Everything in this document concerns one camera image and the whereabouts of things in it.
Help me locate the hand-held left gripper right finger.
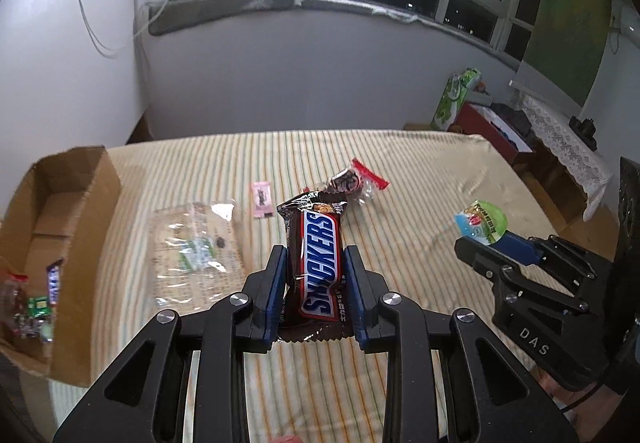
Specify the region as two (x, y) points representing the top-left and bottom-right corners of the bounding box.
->
(342, 244), (581, 443)

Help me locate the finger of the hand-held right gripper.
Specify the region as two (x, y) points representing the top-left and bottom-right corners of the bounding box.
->
(454, 235), (528, 284)
(500, 230), (546, 269)

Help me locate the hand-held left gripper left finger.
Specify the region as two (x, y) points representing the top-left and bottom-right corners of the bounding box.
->
(52, 243), (291, 443)

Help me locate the green jelly cup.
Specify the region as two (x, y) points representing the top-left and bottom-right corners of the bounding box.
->
(454, 200), (510, 247)

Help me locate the brown chocolate bar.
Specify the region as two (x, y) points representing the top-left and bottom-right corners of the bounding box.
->
(276, 190), (359, 342)

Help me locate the cardboard box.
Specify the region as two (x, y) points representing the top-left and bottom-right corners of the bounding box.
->
(0, 146), (124, 387)

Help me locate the purple snack bar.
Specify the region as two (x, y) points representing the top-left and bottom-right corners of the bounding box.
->
(45, 259), (66, 308)

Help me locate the clear red-edged snack packet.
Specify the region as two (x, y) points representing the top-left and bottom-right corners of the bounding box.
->
(0, 273), (31, 340)

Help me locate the clear bag of pastry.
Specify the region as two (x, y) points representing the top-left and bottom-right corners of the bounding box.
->
(150, 200), (249, 312)

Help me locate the small pink candy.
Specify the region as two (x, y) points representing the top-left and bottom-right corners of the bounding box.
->
(250, 182), (274, 219)

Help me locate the striped yellow blanket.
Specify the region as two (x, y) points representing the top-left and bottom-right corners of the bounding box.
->
(47, 128), (572, 443)

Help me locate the white lace tablecloth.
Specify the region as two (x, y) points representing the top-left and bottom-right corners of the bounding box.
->
(515, 90), (614, 197)

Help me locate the black furniture panel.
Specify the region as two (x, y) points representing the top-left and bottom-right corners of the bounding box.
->
(617, 156), (640, 276)

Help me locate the red box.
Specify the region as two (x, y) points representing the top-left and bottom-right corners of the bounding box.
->
(452, 100), (536, 167)

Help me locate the red-edged dark snack packet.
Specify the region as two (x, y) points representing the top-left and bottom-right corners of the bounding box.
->
(320, 158), (391, 207)

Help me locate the green printed bag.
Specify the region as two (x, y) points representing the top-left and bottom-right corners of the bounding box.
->
(432, 68), (484, 132)

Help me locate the green wrapped candy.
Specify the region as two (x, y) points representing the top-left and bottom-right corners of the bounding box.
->
(26, 295), (55, 325)

